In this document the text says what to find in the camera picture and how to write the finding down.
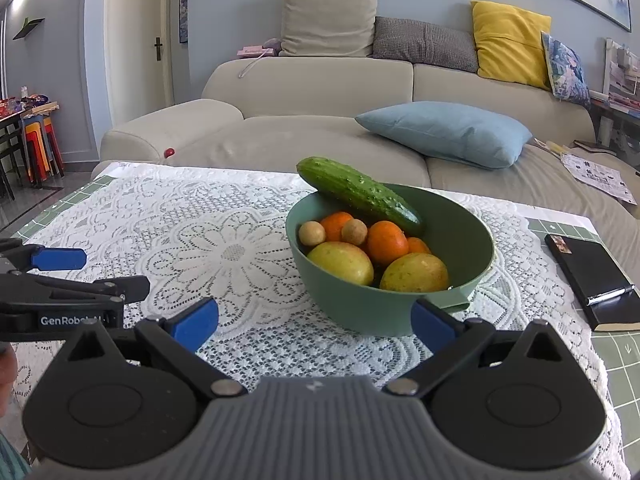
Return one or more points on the white lace tablecloth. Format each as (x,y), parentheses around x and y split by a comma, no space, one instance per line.
(200,260)

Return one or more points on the person's striped teal clothing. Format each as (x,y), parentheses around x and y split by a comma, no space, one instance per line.
(12,460)

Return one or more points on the green colander bowl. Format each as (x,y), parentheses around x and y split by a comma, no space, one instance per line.
(370,310)

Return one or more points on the small brown longan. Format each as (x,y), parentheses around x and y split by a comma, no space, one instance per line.
(354,232)
(312,233)

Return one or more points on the beige sofa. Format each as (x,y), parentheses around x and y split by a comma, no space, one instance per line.
(310,90)

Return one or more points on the silver black pen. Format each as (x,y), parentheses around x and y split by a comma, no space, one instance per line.
(610,296)

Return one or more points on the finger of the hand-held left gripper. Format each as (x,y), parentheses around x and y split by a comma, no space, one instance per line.
(57,259)
(127,287)

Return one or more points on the orange tangerine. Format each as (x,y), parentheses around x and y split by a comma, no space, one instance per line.
(419,246)
(387,243)
(336,224)

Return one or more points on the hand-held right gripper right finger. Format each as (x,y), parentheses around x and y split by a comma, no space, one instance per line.
(432,327)

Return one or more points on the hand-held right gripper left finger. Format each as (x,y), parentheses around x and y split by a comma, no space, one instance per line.
(195,322)

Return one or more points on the blue patterned cushion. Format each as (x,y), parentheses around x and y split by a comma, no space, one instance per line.
(567,70)

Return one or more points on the narrow framed wall picture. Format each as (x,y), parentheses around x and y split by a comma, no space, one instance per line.
(183,10)

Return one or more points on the grey checked cushion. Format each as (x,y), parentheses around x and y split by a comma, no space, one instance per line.
(425,45)

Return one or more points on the printed paper sheet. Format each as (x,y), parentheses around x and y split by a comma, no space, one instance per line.
(597,177)

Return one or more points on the black wall shelf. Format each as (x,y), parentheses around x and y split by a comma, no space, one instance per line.
(29,28)

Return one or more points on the yellow booklet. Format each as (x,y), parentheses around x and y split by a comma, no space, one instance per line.
(550,146)

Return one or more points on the white door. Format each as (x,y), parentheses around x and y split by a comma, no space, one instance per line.
(135,45)

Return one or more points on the pile of colourful packets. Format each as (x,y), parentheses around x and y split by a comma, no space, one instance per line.
(27,104)

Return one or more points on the green grid cutting mat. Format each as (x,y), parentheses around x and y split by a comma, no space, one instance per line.
(622,370)

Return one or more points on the person's left hand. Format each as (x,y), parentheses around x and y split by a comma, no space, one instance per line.
(6,377)

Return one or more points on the green cucumber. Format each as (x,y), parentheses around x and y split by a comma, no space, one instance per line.
(357,192)

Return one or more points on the dark side table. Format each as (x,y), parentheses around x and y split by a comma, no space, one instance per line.
(9,140)

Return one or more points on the light blue pillow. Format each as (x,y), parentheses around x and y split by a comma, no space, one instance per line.
(445,132)

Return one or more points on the beige cushion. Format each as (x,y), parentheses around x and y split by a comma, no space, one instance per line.
(327,17)

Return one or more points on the brown notebook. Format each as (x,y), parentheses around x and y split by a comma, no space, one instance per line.
(595,148)

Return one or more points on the stack of colourful stools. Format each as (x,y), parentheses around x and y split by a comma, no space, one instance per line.
(44,147)

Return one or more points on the flat pink box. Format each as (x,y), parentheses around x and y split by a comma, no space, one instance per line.
(255,52)

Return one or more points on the black notebook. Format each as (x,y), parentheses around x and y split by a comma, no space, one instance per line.
(587,265)

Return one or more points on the cluttered shelf unit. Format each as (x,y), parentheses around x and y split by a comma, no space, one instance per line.
(622,80)

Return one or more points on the yellow cushion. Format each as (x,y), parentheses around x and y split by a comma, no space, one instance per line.
(510,45)

